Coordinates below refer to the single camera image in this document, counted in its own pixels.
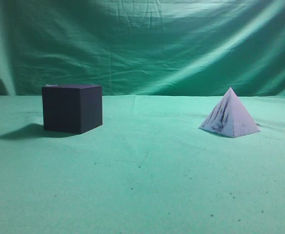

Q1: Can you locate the dark purple cube block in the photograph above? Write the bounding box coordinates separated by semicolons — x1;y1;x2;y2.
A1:
41;84;103;134

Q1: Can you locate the white square pyramid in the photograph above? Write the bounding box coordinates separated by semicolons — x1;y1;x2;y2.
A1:
199;88;260;138

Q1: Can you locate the green table cloth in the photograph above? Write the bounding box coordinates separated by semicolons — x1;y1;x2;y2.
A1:
0;96;285;234

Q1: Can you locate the green backdrop cloth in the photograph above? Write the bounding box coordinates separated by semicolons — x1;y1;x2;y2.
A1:
0;0;285;96

